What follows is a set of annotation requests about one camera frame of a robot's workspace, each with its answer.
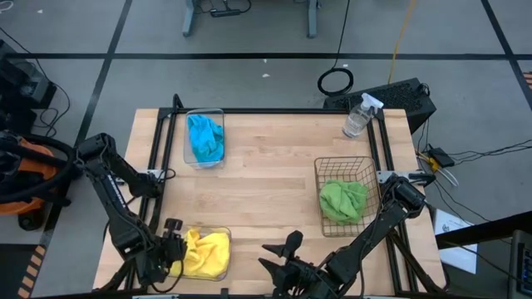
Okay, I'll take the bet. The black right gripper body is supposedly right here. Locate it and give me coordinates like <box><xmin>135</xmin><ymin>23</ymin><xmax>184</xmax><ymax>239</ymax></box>
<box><xmin>272</xmin><ymin>230</ymin><xmax>329</xmax><ymax>299</ymax></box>

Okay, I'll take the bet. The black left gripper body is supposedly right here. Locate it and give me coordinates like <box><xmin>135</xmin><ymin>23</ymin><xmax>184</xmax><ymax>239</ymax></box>
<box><xmin>160</xmin><ymin>218</ymin><xmax>188</xmax><ymax>271</ymax></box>

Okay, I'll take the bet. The wide clear plastic bin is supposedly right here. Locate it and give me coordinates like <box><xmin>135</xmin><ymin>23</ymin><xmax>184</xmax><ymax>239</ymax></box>
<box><xmin>165</xmin><ymin>225</ymin><xmax>232</xmax><ymax>282</ymax></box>

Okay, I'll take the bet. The narrow clear plastic bin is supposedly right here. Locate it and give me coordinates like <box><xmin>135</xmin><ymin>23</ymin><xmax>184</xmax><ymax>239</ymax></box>
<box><xmin>183</xmin><ymin>107</ymin><xmax>226</xmax><ymax>169</ymax></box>

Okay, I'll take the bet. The clear spray bottle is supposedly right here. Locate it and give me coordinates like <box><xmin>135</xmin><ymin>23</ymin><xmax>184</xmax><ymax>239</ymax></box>
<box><xmin>341</xmin><ymin>92</ymin><xmax>385</xmax><ymax>139</ymax></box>

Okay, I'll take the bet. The black mat with striped edge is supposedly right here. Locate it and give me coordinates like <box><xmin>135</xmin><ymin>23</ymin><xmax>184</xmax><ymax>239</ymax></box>
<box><xmin>0</xmin><ymin>243</ymin><xmax>47</xmax><ymax>299</ymax></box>

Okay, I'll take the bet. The white paper sheet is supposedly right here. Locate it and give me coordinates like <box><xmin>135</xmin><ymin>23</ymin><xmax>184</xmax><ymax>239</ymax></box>
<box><xmin>433</xmin><ymin>208</ymin><xmax>479</xmax><ymax>275</ymax></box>

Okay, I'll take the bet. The orange vacuum cleaner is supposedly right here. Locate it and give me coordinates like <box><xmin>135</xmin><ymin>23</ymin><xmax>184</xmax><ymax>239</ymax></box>
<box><xmin>0</xmin><ymin>128</ymin><xmax>78</xmax><ymax>232</ymax></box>

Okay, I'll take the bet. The black power adapter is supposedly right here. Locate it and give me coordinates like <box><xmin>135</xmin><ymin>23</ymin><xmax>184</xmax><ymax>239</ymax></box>
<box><xmin>427</xmin><ymin>147</ymin><xmax>456</xmax><ymax>169</ymax></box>

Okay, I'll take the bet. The black computer case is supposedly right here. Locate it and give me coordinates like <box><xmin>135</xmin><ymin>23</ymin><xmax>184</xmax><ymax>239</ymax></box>
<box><xmin>323</xmin><ymin>77</ymin><xmax>437</xmax><ymax>135</ymax></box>

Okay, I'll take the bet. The black metal beam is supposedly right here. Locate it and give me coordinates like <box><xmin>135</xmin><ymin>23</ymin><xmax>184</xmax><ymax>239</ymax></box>
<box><xmin>435</xmin><ymin>210</ymin><xmax>532</xmax><ymax>250</ymax></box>

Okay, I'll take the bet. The grey keypad device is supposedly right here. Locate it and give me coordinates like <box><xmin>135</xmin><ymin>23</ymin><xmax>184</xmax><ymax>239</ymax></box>
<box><xmin>507</xmin><ymin>229</ymin><xmax>532</xmax><ymax>299</ymax></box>

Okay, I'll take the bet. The black equipment case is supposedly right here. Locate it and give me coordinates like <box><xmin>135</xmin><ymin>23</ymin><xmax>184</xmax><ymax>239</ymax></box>
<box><xmin>0</xmin><ymin>39</ymin><xmax>57</xmax><ymax>134</ymax></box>

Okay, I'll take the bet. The grey desk leg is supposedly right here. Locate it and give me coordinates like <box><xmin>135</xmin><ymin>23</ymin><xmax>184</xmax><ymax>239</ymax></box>
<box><xmin>182</xmin><ymin>0</ymin><xmax>200</xmax><ymax>38</ymax></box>
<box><xmin>306</xmin><ymin>0</ymin><xmax>321</xmax><ymax>39</ymax></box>

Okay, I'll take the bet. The black power strip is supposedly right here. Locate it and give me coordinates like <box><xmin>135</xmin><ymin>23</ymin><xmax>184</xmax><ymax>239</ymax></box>
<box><xmin>209</xmin><ymin>7</ymin><xmax>242</xmax><ymax>18</ymax></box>

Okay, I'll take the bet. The metal wire basket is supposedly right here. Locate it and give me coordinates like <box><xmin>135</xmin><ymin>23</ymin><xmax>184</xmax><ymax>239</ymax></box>
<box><xmin>313</xmin><ymin>155</ymin><xmax>382</xmax><ymax>238</ymax></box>

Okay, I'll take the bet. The black table frame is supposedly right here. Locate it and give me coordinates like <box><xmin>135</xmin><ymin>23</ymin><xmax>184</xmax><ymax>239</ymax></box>
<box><xmin>99</xmin><ymin>94</ymin><xmax>450</xmax><ymax>294</ymax></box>

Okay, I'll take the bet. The black coiled cable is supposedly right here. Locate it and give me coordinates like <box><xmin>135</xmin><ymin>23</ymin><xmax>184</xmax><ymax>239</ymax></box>
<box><xmin>317</xmin><ymin>0</ymin><xmax>355</xmax><ymax>97</ymax></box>

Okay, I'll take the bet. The yellow cable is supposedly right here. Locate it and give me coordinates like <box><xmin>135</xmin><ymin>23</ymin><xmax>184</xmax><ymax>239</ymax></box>
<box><xmin>387</xmin><ymin>0</ymin><xmax>417</xmax><ymax>84</ymax></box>

